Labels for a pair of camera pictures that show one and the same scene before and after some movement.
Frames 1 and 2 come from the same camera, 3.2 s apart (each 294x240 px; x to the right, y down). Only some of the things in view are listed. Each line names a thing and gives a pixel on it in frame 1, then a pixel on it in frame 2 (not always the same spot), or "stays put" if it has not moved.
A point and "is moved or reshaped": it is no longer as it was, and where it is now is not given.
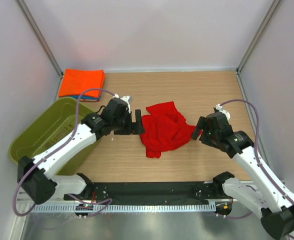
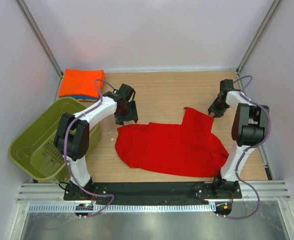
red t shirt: (164, 128) is moved or reshaped
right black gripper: (202, 124) -> (218, 113)
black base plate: (148, 192) stays put
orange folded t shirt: (76, 81) stays put
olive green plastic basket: (55, 127) stays put
